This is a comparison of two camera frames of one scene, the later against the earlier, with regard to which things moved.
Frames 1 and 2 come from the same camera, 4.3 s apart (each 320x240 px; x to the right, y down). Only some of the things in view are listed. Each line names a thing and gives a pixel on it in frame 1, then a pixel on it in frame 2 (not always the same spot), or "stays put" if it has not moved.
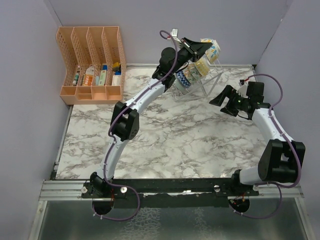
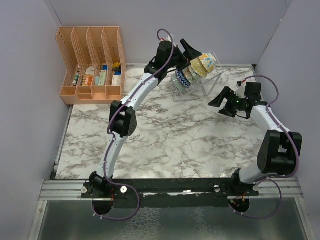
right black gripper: [230, 92] stays put
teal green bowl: [180, 87] stays put
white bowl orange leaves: [190, 77] stays put
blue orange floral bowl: [213, 52] -> [208, 60]
